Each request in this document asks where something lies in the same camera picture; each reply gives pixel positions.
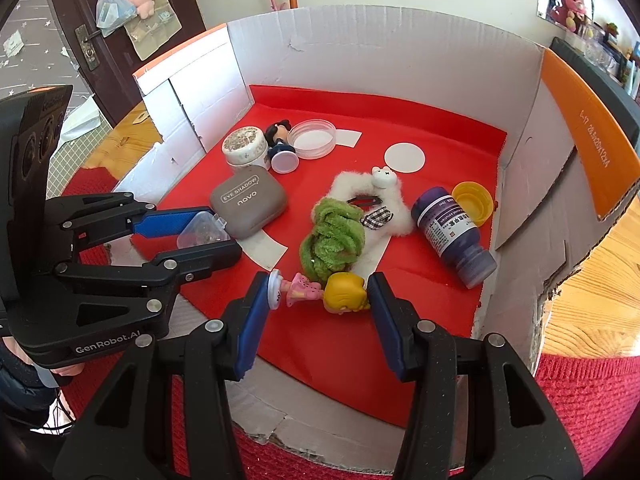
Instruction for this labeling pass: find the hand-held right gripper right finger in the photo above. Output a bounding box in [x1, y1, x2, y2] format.
[367, 271, 585, 480]

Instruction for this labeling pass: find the pink rabbit toy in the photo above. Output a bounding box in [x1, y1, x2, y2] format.
[560, 0, 588, 31]

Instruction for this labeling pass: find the clear round plastic lid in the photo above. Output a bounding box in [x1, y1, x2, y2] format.
[290, 119, 337, 160]

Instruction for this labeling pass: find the side table with dark cloth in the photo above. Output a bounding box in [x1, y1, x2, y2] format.
[550, 36, 640, 151]

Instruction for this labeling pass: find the orange and white cardboard box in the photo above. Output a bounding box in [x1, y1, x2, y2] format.
[107, 2, 640, 476]

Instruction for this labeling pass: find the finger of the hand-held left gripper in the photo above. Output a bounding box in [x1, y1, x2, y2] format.
[44, 191, 215, 257]
[52, 237, 244, 307]

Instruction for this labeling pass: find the yellow bottle cap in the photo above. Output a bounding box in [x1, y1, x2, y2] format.
[451, 181, 496, 227]

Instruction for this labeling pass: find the white paper sheet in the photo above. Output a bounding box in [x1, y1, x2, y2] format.
[59, 95, 103, 153]

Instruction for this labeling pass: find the metal door handle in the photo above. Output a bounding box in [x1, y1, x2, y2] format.
[75, 24, 103, 72]

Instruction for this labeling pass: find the small clear plastic box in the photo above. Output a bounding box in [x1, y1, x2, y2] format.
[176, 211, 230, 249]

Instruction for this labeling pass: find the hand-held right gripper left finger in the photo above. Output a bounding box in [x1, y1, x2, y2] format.
[52, 271, 273, 480]

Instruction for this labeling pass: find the green plush scrunchie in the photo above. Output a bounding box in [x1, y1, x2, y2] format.
[299, 197, 368, 282]

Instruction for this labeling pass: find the grey eyeshadow case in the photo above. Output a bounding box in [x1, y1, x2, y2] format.
[209, 167, 288, 239]

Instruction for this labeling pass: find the person's left forearm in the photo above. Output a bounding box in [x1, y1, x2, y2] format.
[0, 332, 76, 431]

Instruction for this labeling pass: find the blonde figurine stamp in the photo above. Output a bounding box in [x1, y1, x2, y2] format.
[267, 269, 372, 315]

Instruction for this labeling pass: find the red knitted mat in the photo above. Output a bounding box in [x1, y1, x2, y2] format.
[60, 167, 640, 480]

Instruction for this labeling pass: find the purple bottle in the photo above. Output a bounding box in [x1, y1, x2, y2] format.
[411, 186, 498, 290]

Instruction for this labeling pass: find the row of jars and cups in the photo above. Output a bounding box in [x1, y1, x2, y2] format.
[580, 20, 640, 101]

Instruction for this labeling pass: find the white fluffy bear hair clip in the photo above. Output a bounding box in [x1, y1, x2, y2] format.
[332, 165, 416, 237]

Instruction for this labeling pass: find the peach plush toy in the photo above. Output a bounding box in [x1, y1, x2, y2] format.
[122, 0, 156, 20]

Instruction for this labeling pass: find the dark-haired figurine stamp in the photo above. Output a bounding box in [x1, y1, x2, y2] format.
[263, 119, 301, 175]

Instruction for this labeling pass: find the clear plastic bag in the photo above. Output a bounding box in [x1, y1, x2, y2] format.
[95, 0, 137, 38]

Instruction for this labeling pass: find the beige hanging organizer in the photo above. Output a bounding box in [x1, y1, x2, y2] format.
[125, 5, 182, 61]

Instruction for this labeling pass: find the round cream tin jar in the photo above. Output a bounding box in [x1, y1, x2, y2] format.
[221, 127, 268, 168]

